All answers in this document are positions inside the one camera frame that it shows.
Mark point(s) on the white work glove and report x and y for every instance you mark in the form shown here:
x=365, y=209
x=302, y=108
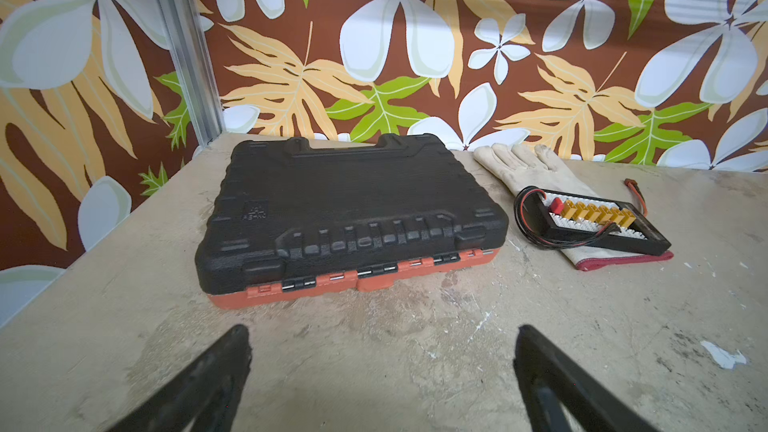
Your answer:
x=519, y=166

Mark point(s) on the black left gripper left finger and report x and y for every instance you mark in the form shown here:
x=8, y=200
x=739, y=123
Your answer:
x=204, y=396

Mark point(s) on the aluminium frame post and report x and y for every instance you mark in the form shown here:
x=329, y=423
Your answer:
x=188, y=47

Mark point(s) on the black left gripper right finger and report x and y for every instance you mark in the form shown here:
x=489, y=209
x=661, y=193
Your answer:
x=552, y=385

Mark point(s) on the black and red tool case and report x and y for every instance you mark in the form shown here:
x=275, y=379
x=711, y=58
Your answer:
x=293, y=221

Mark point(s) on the black charging board yellow connectors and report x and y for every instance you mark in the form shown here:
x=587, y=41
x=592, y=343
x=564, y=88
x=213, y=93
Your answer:
x=561, y=220

